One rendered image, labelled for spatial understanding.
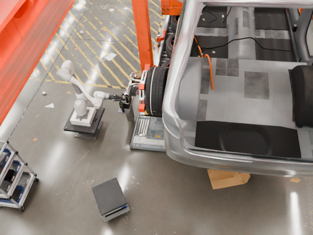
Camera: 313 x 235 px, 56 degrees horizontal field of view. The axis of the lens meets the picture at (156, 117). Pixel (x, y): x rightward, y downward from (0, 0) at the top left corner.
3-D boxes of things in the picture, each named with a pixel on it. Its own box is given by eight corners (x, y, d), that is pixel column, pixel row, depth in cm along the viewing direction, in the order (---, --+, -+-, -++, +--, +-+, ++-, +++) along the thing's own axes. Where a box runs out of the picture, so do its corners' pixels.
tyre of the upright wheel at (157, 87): (166, 117, 430) (161, 114, 364) (151, 116, 433) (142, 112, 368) (170, 73, 434) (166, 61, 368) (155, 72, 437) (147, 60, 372)
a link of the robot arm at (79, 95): (78, 106, 446) (81, 95, 460) (88, 106, 443) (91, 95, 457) (57, 68, 387) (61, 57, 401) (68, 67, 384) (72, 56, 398)
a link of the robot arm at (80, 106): (75, 115, 435) (71, 106, 418) (78, 107, 446) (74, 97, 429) (85, 116, 434) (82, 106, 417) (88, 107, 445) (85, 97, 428)
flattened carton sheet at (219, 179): (252, 182, 400) (252, 181, 398) (213, 190, 397) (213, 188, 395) (244, 163, 419) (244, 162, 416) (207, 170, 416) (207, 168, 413)
